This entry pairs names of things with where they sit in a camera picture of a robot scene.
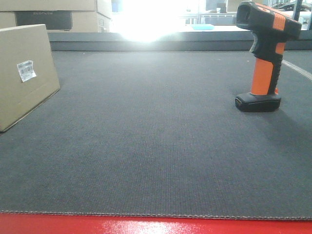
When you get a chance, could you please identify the brown cardboard package box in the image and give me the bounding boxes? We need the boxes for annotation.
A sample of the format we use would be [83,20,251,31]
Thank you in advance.
[0,24,60,132]

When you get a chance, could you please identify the dark grey fabric mat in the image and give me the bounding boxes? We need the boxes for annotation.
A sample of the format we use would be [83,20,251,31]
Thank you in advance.
[0,51,312,220]

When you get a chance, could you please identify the teal tray in background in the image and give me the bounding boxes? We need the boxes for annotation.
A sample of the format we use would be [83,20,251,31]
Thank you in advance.
[191,24,215,31]

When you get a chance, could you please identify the red metal table frame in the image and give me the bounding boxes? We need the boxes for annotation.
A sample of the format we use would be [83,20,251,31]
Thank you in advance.
[0,214,312,234]

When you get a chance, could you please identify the large stacked cardboard boxes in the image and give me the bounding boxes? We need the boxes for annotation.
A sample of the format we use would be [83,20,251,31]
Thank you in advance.
[0,0,112,33]

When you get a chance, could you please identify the orange black barcode scanner gun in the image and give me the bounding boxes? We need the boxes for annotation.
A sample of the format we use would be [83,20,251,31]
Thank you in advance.
[234,1,301,112]

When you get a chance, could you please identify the white barcode label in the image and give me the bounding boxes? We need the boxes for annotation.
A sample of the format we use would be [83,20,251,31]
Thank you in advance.
[17,60,37,82]

